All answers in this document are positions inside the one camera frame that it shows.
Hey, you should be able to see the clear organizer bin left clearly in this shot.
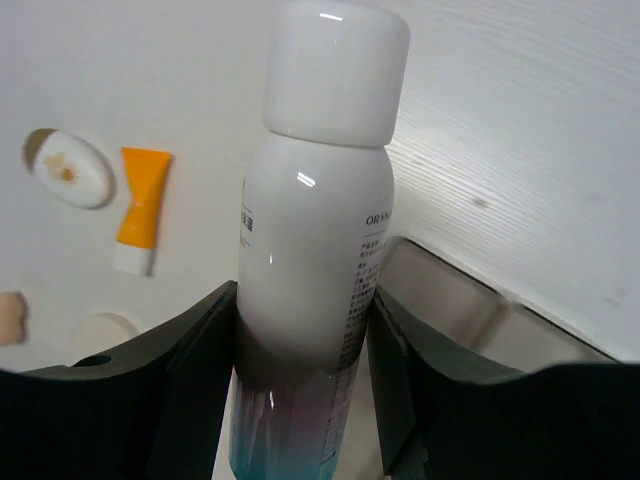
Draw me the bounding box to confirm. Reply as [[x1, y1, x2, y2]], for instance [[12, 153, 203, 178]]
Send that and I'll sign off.
[[380, 237, 615, 372]]

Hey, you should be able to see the round beige powder puff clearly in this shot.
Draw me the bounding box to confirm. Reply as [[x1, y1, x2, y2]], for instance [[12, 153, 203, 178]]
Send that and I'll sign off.
[[67, 313, 139, 359]]

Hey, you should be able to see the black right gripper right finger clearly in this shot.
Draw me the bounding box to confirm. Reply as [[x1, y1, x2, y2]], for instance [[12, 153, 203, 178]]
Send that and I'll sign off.
[[367, 291, 639, 479]]

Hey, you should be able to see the beige makeup sponge left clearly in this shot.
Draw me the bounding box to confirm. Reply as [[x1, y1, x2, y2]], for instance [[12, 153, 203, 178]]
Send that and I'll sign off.
[[0, 291, 27, 347]]

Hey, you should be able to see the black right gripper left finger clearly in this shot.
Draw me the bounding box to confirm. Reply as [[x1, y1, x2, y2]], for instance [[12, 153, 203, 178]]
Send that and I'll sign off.
[[1, 281, 236, 479]]

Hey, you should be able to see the pink teal gradient spray bottle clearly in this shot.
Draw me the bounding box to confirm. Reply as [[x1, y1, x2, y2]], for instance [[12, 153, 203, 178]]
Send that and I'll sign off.
[[229, 1, 410, 479]]

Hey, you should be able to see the white oval compact bottle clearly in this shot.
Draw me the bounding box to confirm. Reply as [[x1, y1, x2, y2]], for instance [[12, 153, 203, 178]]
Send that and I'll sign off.
[[22, 128, 114, 210]]

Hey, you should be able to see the orange cream tube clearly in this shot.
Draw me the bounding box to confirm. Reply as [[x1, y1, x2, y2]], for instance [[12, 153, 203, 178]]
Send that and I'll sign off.
[[113, 147, 173, 276]]

